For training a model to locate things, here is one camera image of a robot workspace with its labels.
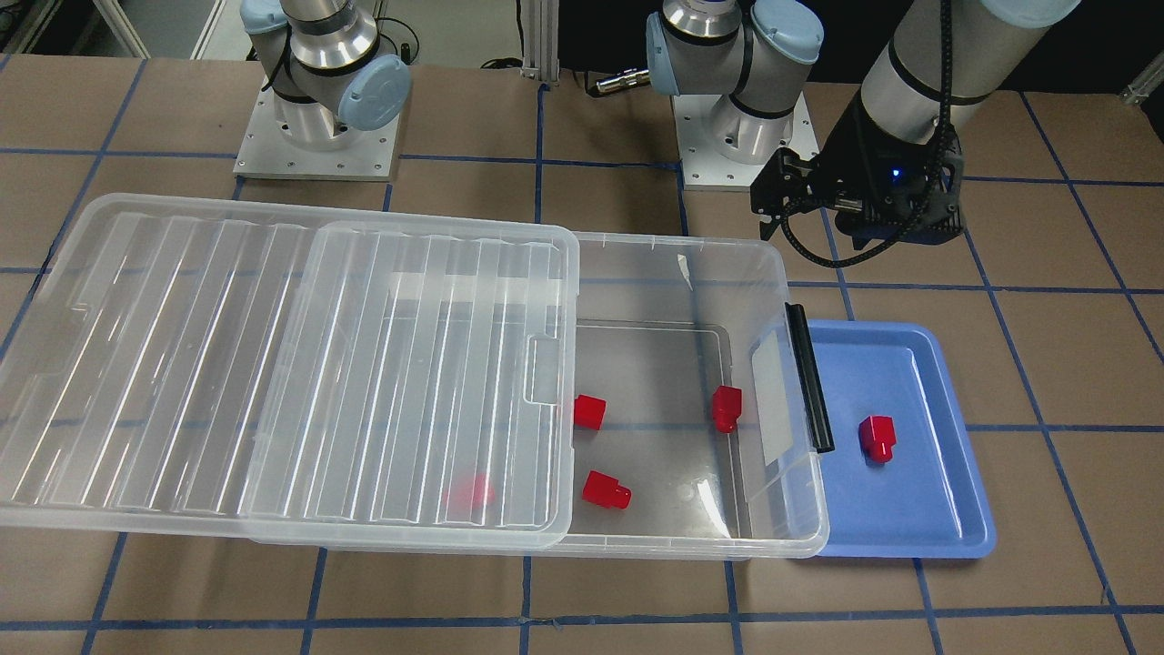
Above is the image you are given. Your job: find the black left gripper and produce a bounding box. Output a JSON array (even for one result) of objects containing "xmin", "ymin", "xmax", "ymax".
[{"xmin": 748, "ymin": 97, "xmax": 964, "ymax": 241}]

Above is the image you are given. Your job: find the red block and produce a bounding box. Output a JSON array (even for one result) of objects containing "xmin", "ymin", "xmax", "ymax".
[
  {"xmin": 573, "ymin": 394, "xmax": 606, "ymax": 430},
  {"xmin": 711, "ymin": 385, "xmax": 743, "ymax": 434},
  {"xmin": 581, "ymin": 469, "xmax": 633, "ymax": 510},
  {"xmin": 858, "ymin": 415, "xmax": 897, "ymax": 465},
  {"xmin": 442, "ymin": 474, "xmax": 496, "ymax": 514}
]

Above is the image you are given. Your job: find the clear plastic box lid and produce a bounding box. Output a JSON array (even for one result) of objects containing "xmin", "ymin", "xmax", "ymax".
[{"xmin": 1, "ymin": 194, "xmax": 579, "ymax": 554}]

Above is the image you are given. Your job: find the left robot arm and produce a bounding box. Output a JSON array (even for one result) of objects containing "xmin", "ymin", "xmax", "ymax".
[{"xmin": 646, "ymin": 1, "xmax": 1076, "ymax": 261}]

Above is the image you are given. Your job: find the clear plastic storage box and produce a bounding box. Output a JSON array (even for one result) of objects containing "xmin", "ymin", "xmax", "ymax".
[{"xmin": 537, "ymin": 232, "xmax": 830, "ymax": 560}]

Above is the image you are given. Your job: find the blue plastic tray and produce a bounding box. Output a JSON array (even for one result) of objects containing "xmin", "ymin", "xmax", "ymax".
[{"xmin": 808, "ymin": 319, "xmax": 998, "ymax": 558}]

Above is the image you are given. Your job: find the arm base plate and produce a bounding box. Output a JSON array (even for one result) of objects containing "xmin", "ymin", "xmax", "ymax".
[
  {"xmin": 233, "ymin": 88, "xmax": 404, "ymax": 181},
  {"xmin": 672, "ymin": 95, "xmax": 819, "ymax": 192}
]

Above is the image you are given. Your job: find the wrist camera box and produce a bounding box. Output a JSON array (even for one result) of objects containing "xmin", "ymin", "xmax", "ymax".
[{"xmin": 835, "ymin": 197, "xmax": 966, "ymax": 249}]

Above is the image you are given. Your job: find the black box handle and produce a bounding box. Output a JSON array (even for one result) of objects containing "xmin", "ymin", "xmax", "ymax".
[{"xmin": 785, "ymin": 302, "xmax": 836, "ymax": 453}]

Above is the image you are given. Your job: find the aluminium frame post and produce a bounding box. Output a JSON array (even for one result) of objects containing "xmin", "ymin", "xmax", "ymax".
[{"xmin": 517, "ymin": 0, "xmax": 560, "ymax": 86}]

